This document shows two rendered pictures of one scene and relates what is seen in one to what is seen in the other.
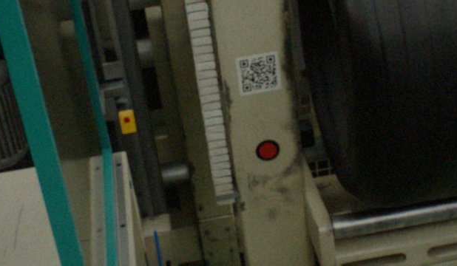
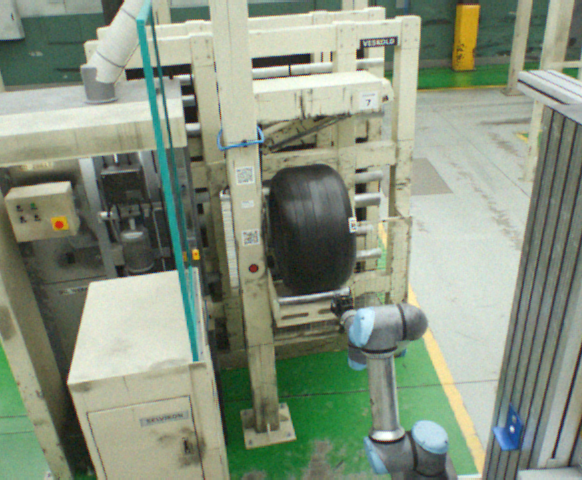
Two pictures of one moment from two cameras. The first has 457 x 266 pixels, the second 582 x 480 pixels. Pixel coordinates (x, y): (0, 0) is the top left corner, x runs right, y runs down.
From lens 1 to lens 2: 0.74 m
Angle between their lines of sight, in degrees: 6
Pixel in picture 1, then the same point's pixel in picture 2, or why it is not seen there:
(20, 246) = (158, 301)
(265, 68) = (253, 235)
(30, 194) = (161, 282)
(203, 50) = (228, 227)
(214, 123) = (232, 256)
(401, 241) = (307, 307)
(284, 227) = (259, 300)
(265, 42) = (254, 225)
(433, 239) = (320, 307)
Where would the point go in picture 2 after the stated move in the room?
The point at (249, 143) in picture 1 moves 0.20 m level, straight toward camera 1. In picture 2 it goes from (246, 265) to (247, 290)
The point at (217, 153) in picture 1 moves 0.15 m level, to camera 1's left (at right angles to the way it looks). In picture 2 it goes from (232, 269) to (199, 272)
